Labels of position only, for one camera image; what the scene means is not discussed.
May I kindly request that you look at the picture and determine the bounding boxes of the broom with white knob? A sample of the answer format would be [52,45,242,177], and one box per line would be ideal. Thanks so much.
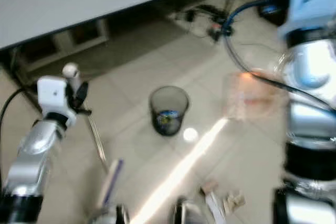
[62,62,125,210]

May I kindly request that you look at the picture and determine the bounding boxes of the white low shelf unit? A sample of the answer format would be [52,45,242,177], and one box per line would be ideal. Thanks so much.
[9,18,110,71]

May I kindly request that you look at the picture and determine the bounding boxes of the black metal table leg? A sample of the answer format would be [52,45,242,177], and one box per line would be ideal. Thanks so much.
[0,48,32,99]

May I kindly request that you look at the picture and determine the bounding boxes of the black mesh waste bin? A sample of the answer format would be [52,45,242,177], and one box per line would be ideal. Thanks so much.
[149,86,191,137]

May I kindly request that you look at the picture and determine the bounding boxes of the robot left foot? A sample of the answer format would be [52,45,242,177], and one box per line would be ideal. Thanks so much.
[90,205,131,224]

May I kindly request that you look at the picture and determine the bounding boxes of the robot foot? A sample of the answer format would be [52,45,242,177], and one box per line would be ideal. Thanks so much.
[90,205,131,224]
[171,196,202,224]

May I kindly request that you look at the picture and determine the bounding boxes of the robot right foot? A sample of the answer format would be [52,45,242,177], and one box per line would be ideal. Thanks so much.
[171,196,202,224]

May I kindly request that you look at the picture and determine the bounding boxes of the brown cardboard scrap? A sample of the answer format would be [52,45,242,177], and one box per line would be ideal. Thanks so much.
[200,179,221,196]
[223,191,246,214]

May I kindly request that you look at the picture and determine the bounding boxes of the white paper strip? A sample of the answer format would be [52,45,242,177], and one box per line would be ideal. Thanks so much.
[206,193,226,220]

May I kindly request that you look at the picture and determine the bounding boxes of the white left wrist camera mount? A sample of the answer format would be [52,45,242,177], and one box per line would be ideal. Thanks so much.
[37,76,73,113]

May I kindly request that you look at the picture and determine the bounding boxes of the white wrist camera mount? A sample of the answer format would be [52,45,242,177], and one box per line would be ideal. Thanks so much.
[37,76,73,113]
[277,0,336,40]

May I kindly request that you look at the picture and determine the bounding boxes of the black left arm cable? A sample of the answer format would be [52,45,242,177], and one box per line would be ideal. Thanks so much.
[0,87,40,130]

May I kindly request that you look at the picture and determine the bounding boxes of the tangle of black floor cables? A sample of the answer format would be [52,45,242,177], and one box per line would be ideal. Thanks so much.
[183,3,236,42]

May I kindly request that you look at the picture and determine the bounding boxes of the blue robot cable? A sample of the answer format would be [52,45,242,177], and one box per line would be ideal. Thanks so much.
[221,0,336,113]

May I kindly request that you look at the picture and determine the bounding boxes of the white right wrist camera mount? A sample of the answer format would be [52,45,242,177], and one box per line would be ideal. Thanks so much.
[277,0,336,40]

